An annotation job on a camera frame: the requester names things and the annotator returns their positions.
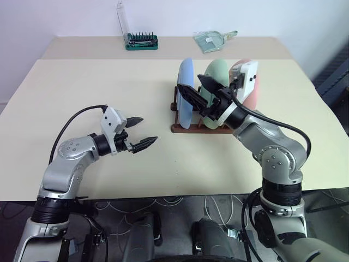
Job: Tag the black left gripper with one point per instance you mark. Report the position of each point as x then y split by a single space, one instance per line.
121 142

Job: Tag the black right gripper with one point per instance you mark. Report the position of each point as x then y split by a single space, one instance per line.
222 102

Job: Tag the blue plate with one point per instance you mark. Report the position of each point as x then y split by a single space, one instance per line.
185 73

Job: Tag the green plate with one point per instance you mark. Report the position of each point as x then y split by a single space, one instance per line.
218 71

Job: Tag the red plate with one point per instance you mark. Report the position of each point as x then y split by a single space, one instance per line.
252 98

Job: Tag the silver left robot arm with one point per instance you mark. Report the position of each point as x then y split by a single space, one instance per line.
62 169

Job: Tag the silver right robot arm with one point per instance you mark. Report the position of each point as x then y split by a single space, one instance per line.
261 133

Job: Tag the brown wooden dish rack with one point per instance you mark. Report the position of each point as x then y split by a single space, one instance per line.
191 129

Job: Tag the translucent green dustpan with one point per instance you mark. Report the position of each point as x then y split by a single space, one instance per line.
210 43

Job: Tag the green screwdriver bit set case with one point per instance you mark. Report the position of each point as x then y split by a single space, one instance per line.
141 47

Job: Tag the dark rounded leg shell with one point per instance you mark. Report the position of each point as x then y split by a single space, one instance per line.
210 240

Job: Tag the dark blue chair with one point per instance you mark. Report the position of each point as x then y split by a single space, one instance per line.
335 90

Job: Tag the silver metal clip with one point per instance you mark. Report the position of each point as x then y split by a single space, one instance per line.
233 234

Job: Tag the olive green rounded shell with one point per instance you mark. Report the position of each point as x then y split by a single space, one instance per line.
321 251

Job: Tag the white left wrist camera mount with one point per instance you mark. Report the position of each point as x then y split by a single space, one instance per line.
110 120

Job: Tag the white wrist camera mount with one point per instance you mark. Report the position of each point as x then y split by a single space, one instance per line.
249 79
110 120

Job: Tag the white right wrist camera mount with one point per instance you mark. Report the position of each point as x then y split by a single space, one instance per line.
249 79

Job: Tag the black metal frame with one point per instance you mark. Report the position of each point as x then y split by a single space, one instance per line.
94 243

